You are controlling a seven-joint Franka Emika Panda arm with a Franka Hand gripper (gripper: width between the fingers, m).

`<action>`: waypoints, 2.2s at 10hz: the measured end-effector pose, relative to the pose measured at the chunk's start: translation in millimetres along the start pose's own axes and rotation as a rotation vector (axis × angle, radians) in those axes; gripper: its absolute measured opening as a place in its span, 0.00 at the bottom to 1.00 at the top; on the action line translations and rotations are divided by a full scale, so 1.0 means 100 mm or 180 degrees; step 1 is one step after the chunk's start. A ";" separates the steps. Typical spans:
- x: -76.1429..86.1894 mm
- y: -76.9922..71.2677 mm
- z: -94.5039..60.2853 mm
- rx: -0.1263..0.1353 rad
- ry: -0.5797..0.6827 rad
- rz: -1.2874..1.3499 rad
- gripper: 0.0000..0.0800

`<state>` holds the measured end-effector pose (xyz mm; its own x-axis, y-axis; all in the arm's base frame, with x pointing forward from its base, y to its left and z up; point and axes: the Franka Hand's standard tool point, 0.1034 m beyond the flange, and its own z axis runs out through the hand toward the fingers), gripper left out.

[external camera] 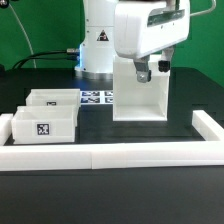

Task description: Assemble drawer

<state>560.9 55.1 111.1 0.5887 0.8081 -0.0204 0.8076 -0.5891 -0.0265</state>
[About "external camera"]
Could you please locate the white rear drawer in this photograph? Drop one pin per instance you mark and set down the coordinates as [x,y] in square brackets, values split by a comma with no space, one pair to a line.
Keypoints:
[53,97]

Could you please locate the white front fence wall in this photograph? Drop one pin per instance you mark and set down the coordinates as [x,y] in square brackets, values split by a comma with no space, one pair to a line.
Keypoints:
[111,156]

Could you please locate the white right fence wall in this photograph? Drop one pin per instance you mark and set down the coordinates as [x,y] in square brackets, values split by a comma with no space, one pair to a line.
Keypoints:
[206,126]

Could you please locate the white front drawer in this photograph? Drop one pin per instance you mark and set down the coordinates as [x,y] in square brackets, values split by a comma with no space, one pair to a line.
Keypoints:
[44,124]

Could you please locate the fiducial marker sheet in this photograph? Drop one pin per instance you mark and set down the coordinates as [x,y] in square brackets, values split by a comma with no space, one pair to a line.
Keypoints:
[96,97]

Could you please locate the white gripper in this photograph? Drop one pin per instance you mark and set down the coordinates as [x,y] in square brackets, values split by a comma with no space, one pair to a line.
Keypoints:
[145,27]

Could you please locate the white fence wall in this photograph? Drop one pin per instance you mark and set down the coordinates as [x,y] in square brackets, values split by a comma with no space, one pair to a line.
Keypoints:
[206,126]
[111,156]
[5,127]

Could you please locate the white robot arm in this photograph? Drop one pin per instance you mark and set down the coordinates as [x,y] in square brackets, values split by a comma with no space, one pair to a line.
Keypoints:
[97,49]

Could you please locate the white left fence wall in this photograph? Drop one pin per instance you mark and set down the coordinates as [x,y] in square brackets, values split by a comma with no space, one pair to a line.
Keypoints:
[5,127]

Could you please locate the white drawer cabinet box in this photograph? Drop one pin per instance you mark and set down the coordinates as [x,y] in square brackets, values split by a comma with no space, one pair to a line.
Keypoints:
[135,101]

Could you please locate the white drawer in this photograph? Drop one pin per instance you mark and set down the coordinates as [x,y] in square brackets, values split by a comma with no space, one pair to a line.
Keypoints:
[53,97]
[44,124]

